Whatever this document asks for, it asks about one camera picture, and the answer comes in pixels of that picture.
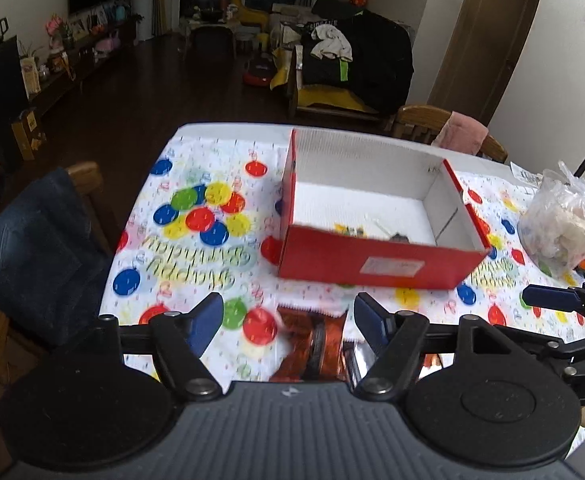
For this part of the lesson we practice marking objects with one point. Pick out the red cardboard box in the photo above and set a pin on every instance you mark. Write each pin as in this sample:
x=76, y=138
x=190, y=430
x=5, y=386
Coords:
x=361, y=210

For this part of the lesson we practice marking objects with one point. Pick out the white shirt on pile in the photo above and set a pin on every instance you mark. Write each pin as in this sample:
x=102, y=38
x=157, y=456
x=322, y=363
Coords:
x=331, y=43

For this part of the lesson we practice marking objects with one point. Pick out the blue denim jeans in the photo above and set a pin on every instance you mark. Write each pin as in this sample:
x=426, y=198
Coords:
x=53, y=272

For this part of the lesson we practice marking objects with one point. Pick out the brown foil snack bag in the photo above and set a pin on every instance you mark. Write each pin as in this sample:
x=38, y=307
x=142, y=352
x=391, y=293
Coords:
x=316, y=347

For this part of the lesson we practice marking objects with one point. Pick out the balloon birthday tablecloth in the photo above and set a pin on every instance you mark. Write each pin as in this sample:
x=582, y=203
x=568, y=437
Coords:
x=207, y=220

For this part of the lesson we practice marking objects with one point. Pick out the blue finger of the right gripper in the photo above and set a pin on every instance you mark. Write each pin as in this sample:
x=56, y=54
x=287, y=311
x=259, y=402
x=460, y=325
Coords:
x=554, y=298

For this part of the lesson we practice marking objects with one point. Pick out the yellow snack packet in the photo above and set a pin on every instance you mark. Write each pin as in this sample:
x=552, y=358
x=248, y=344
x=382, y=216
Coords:
x=349, y=230

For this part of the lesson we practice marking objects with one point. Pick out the wooden chair with jeans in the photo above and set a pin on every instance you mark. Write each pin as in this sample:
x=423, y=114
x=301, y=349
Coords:
x=87, y=178

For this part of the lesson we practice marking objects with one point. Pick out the pink cloth on chair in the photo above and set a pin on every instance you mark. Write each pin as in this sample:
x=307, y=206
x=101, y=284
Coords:
x=461, y=134

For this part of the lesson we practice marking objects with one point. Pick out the large clear plastic bag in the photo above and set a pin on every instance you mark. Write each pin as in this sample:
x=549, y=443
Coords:
x=552, y=228

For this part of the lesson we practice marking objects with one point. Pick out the clear lollipop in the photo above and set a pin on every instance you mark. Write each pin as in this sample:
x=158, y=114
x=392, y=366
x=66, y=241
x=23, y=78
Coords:
x=395, y=236

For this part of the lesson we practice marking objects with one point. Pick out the far wooden chair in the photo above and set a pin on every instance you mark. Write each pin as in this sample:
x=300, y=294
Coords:
x=422, y=123

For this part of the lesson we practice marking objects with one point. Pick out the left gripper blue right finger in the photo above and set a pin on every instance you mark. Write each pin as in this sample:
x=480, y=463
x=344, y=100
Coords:
x=397, y=340

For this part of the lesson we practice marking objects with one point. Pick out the silver foil snack bag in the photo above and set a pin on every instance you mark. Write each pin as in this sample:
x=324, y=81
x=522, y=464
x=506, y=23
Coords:
x=358, y=358

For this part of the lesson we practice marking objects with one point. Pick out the black clothes pile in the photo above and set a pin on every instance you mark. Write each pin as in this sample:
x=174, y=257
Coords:
x=381, y=69

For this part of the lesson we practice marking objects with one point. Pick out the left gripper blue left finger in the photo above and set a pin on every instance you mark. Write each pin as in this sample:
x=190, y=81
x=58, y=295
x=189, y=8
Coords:
x=180, y=340

